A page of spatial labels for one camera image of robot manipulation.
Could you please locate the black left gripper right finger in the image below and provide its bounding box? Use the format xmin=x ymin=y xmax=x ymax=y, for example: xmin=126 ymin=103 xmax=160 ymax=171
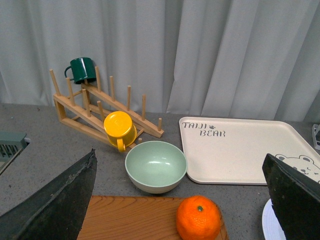
xmin=262 ymin=153 xmax=320 ymax=240

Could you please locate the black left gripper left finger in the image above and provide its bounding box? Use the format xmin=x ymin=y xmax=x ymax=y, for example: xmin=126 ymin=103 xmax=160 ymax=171
xmin=0 ymin=149 xmax=97 ymax=240

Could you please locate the white round plate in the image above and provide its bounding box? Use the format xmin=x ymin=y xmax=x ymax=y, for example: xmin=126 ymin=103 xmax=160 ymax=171
xmin=261 ymin=199 xmax=286 ymax=240

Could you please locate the orange mandarin fruit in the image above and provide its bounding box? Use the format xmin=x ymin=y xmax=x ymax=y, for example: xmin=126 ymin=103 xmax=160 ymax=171
xmin=176 ymin=195 xmax=221 ymax=240

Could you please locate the wooden cutting board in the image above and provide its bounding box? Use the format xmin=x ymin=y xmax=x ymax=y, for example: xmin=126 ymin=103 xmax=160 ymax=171
xmin=77 ymin=195 xmax=229 ymax=240

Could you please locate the green plastic basket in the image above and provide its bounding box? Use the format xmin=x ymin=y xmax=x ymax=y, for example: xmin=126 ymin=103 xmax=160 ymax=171
xmin=0 ymin=131 xmax=30 ymax=175

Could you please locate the beige bear tray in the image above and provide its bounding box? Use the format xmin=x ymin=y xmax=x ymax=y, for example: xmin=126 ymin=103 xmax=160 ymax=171
xmin=179 ymin=117 xmax=320 ymax=185

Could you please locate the yellow mug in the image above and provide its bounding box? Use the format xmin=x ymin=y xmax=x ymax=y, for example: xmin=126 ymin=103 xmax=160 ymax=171
xmin=103 ymin=111 xmax=137 ymax=152

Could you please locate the wooden peg drying rack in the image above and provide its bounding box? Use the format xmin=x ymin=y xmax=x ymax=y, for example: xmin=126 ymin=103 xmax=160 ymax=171
xmin=49 ymin=66 xmax=164 ymax=146

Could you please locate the light green bowl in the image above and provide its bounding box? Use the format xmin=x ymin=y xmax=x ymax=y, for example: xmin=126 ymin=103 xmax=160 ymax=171
xmin=124 ymin=141 xmax=188 ymax=194

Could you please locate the grey curtain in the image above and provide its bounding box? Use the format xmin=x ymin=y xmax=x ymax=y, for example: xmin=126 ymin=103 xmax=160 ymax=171
xmin=0 ymin=0 xmax=320 ymax=123

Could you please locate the dark green mug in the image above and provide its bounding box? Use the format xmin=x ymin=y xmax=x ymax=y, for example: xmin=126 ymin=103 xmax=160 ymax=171
xmin=64 ymin=57 xmax=97 ymax=85

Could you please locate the white wire cup rack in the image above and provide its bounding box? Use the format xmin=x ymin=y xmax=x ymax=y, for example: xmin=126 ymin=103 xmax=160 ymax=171
xmin=311 ymin=124 xmax=320 ymax=150

